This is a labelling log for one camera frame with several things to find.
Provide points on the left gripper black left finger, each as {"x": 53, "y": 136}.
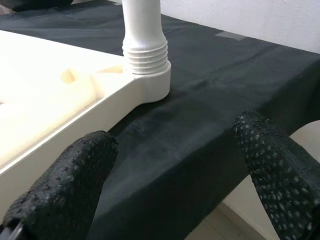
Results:
{"x": 62, "y": 195}

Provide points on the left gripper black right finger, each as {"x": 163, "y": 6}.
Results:
{"x": 280, "y": 180}

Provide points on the white plastic table leg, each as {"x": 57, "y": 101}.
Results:
{"x": 142, "y": 30}

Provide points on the white plastic table top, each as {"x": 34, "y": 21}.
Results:
{"x": 62, "y": 100}

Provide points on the grey tape patch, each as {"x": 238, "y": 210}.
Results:
{"x": 230, "y": 35}

